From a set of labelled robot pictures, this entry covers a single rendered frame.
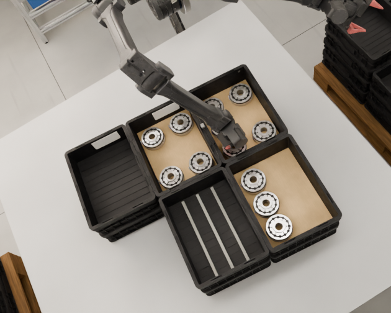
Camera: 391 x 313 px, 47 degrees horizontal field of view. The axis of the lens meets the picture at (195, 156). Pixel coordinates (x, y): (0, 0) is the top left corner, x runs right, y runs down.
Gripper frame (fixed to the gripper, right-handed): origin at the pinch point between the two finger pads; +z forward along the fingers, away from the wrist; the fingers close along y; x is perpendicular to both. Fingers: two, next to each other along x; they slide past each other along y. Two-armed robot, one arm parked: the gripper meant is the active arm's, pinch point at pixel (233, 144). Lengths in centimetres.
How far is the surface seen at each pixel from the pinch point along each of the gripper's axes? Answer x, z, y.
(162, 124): 29.1, 3.9, -21.0
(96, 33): 185, 87, -25
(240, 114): 12.8, 4.0, 10.8
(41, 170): 51, 17, -84
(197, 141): 12.2, 4.0, -12.2
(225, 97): 24.3, 4.0, 9.9
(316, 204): -39.1, 4.1, 14.0
